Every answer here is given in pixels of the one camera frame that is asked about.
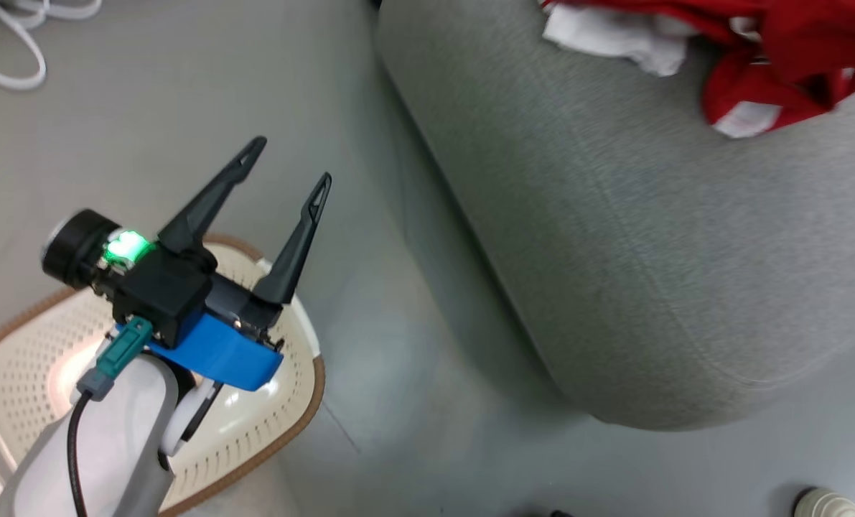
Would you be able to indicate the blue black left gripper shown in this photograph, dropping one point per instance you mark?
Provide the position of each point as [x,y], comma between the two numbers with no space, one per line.
[226,352]

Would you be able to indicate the red and white garment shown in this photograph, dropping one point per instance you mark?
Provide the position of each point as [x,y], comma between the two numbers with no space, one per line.
[793,43]

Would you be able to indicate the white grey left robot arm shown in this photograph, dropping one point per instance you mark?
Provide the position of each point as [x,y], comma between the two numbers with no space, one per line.
[118,438]

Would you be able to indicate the grey fabric sofa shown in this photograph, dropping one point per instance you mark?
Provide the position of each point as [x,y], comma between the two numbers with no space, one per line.
[614,215]

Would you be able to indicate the beige perforated laundry basket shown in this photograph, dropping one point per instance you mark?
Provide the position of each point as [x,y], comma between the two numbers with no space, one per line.
[25,359]

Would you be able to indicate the white round ribbed cap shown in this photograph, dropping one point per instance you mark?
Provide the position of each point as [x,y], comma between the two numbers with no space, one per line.
[825,504]

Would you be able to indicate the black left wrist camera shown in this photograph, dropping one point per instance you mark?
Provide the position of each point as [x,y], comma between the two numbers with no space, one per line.
[158,294]

